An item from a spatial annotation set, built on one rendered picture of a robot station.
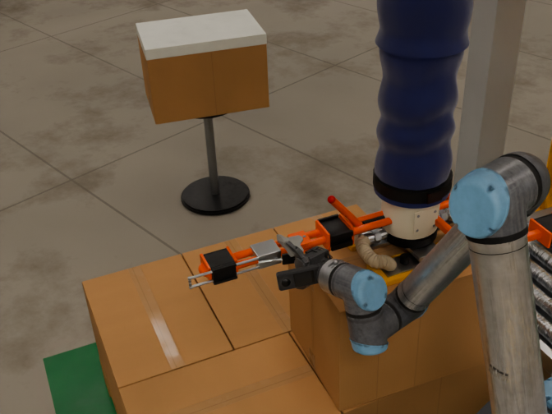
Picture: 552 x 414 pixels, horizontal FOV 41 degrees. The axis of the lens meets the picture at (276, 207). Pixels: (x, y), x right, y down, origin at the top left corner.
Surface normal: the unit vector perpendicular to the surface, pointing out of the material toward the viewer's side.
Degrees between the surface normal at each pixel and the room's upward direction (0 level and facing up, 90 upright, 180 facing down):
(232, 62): 90
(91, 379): 0
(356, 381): 90
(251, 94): 90
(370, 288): 68
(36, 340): 0
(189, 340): 0
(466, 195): 80
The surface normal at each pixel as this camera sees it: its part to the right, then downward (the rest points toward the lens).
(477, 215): -0.76, 0.22
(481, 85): -0.92, 0.25
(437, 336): 0.36, 0.50
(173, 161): -0.04, -0.83
